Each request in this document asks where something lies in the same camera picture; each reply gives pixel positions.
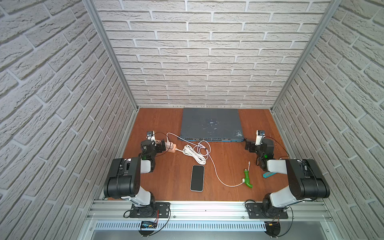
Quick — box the thin white charging cable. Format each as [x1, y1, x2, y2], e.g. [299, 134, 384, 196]
[165, 132, 252, 188]

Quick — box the green pipe tee fitting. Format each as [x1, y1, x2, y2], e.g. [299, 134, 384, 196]
[242, 169, 253, 189]

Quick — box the black smartphone grey case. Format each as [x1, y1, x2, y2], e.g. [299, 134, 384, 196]
[190, 165, 205, 192]

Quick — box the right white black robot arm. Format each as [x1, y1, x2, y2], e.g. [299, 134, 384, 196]
[245, 140, 331, 219]

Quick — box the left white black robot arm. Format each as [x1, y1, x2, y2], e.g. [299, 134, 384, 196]
[104, 140, 166, 218]

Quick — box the pink power strip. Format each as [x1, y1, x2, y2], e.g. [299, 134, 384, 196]
[161, 141, 177, 153]

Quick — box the teal utility knife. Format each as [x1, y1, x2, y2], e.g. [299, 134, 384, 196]
[263, 172, 276, 179]

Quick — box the left green controller board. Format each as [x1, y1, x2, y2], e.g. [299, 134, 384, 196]
[140, 221, 158, 231]

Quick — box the right round black controller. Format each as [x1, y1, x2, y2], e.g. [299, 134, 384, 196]
[265, 222, 281, 238]

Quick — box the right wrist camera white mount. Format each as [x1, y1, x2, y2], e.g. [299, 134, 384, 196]
[255, 130, 265, 146]

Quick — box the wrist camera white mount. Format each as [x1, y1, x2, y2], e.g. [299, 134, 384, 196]
[255, 130, 265, 146]
[147, 131, 156, 142]

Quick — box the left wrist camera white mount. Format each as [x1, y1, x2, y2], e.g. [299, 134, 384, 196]
[147, 131, 156, 142]

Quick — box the thick white power cord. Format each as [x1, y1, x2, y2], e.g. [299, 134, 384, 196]
[174, 144, 208, 166]

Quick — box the blue grey network switch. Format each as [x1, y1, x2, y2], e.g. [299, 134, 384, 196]
[180, 108, 245, 142]

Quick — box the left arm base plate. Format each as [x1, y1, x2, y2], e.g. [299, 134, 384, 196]
[126, 202, 171, 219]

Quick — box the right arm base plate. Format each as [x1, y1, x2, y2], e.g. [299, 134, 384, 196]
[245, 201, 289, 220]

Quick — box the aluminium front frame rail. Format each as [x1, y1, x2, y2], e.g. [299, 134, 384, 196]
[78, 200, 341, 240]

